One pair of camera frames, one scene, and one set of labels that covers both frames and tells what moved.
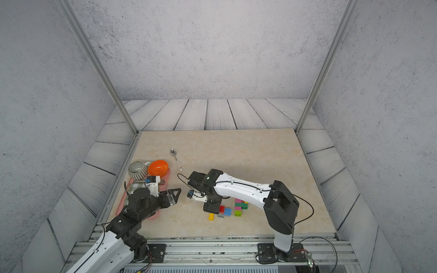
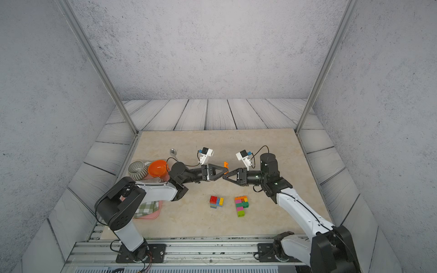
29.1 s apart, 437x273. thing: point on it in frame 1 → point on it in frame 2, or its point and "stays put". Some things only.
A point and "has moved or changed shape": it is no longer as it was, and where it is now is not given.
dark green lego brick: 244,206 stays put
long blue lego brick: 227,211 has moved or changed shape
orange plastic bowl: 158,168 stays put
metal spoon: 173,153 stays put
